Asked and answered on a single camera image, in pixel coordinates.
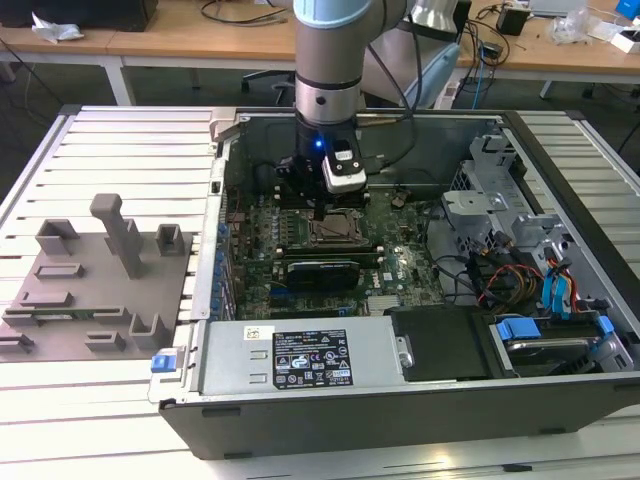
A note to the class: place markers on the grey parts rack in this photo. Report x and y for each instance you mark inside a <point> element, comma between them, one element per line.
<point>100,300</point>

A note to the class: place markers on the small black box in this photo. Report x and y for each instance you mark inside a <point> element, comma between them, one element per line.
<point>512,21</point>

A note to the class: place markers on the black cylinder capacitor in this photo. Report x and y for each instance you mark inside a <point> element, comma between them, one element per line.
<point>264,177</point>

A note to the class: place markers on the silver chipset heatsink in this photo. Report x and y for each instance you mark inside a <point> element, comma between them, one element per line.
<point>384,304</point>

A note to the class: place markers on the black power adapter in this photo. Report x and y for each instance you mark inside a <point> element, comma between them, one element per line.
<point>492,52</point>

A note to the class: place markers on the silver power supply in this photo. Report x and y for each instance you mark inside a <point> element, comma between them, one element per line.
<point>230,360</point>

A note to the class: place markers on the blue case latch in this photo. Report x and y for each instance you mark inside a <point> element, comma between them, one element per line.
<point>162,362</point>

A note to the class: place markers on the blue disk carrier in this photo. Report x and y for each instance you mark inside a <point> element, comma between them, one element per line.
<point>517,329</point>

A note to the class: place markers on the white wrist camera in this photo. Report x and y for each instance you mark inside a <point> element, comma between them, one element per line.
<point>345,172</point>

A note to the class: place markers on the crumpled white paper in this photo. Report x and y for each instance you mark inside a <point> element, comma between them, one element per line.
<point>55,31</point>

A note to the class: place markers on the black graphics card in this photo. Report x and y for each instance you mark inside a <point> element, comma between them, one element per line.
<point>322,274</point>

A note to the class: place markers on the green motherboard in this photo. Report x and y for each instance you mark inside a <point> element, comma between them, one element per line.
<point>415,295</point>

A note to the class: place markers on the black open PC case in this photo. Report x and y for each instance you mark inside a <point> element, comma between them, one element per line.
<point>350,425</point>

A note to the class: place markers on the black hard disk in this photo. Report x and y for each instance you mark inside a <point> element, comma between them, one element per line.
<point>545,347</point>

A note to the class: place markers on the black power supply label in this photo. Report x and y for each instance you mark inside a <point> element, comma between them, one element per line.
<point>312,357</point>

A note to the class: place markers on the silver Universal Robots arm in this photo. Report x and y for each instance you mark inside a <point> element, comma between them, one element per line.
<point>325,50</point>

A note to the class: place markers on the black plastic shroud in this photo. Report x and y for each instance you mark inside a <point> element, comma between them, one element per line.
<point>440,345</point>

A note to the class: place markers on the white barcode sticker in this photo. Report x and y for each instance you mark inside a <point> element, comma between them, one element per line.
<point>255,333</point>

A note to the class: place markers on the black expansion slot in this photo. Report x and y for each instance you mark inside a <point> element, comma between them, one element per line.
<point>310,301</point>

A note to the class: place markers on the silver metal drive cage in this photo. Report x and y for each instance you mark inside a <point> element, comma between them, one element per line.
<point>475,205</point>

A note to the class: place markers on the black office chair base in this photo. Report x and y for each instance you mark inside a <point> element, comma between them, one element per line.
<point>265,75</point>

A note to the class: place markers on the clear plastic bag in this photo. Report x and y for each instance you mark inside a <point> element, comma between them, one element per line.
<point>570,27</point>

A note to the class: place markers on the white cardboard box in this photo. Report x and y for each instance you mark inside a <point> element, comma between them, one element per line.
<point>627,41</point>

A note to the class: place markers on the silver CPU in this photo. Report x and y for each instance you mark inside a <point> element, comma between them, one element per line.
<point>336,227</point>

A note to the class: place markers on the black monitor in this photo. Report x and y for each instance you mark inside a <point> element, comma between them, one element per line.
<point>60,10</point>

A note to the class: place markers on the green RAM stick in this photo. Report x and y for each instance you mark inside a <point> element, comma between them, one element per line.
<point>82,314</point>

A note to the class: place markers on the black RAM slot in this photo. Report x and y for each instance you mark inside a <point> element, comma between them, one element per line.
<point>350,248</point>
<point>370,259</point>

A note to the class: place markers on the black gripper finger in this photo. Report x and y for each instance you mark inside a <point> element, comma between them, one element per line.
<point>320,210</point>

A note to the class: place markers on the white power strip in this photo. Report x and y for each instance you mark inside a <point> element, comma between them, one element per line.
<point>450,97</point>

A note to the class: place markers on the grey laptop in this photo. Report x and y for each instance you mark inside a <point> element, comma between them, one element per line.
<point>555,5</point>

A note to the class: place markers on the round coin battery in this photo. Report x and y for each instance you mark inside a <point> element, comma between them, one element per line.
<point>399,201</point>

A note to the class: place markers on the blue box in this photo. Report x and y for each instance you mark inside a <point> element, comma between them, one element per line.
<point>625,7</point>

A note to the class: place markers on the CPU socket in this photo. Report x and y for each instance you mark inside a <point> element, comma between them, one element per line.
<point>334,244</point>

